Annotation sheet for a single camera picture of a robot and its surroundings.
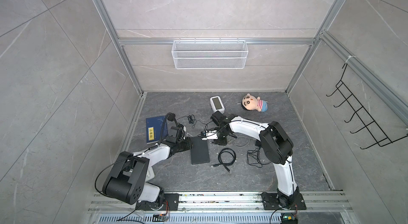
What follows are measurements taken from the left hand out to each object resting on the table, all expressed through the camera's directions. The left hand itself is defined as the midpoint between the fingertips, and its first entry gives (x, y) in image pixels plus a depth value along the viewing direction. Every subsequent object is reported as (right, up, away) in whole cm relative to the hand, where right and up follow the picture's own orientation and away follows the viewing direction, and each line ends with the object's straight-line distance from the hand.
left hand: (192, 140), depth 91 cm
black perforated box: (+4, -6, -4) cm, 8 cm away
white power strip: (-21, -15, -11) cm, 28 cm away
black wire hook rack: (+77, +11, -27) cm, 82 cm away
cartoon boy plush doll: (+37, +22, +12) cm, 45 cm away
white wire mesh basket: (+10, +53, +9) cm, 55 cm away
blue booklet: (-25, +6, +6) cm, 26 cm away
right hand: (+14, 0, +4) cm, 15 cm away
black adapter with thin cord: (-2, +11, +12) cm, 16 cm away
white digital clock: (+15, +21, +16) cm, 30 cm away
